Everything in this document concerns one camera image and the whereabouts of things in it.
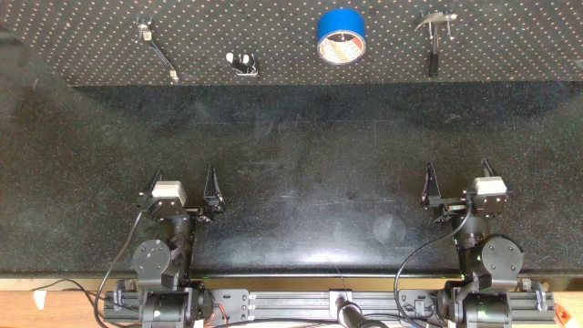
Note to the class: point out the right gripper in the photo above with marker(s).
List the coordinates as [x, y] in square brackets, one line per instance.
[448, 207]

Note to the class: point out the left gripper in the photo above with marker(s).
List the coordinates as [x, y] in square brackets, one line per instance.
[202, 214]

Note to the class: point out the hammer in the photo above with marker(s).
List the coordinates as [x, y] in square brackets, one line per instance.
[434, 59]

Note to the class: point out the black and white pliers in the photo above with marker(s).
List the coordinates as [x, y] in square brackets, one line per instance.
[243, 68]

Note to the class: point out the wrench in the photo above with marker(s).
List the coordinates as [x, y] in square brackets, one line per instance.
[159, 52]

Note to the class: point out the roll of blue tape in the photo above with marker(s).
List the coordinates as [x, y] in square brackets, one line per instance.
[339, 23]

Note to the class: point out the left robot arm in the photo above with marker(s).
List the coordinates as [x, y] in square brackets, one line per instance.
[155, 259]

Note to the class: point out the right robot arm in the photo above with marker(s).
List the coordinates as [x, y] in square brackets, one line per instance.
[501, 262]

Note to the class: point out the black pegboard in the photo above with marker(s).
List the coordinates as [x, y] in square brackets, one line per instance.
[228, 36]

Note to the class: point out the orange plastic object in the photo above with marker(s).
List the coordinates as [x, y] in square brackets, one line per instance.
[564, 316]

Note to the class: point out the white paper scrap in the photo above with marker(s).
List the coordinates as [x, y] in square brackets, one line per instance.
[40, 297]

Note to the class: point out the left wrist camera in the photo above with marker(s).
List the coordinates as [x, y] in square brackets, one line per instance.
[168, 192]

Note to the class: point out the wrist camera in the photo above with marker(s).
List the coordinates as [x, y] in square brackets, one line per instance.
[168, 192]
[488, 186]

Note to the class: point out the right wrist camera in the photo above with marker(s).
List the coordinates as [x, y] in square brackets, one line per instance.
[488, 186]

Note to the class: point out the mounting rail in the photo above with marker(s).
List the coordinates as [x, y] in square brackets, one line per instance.
[291, 305]

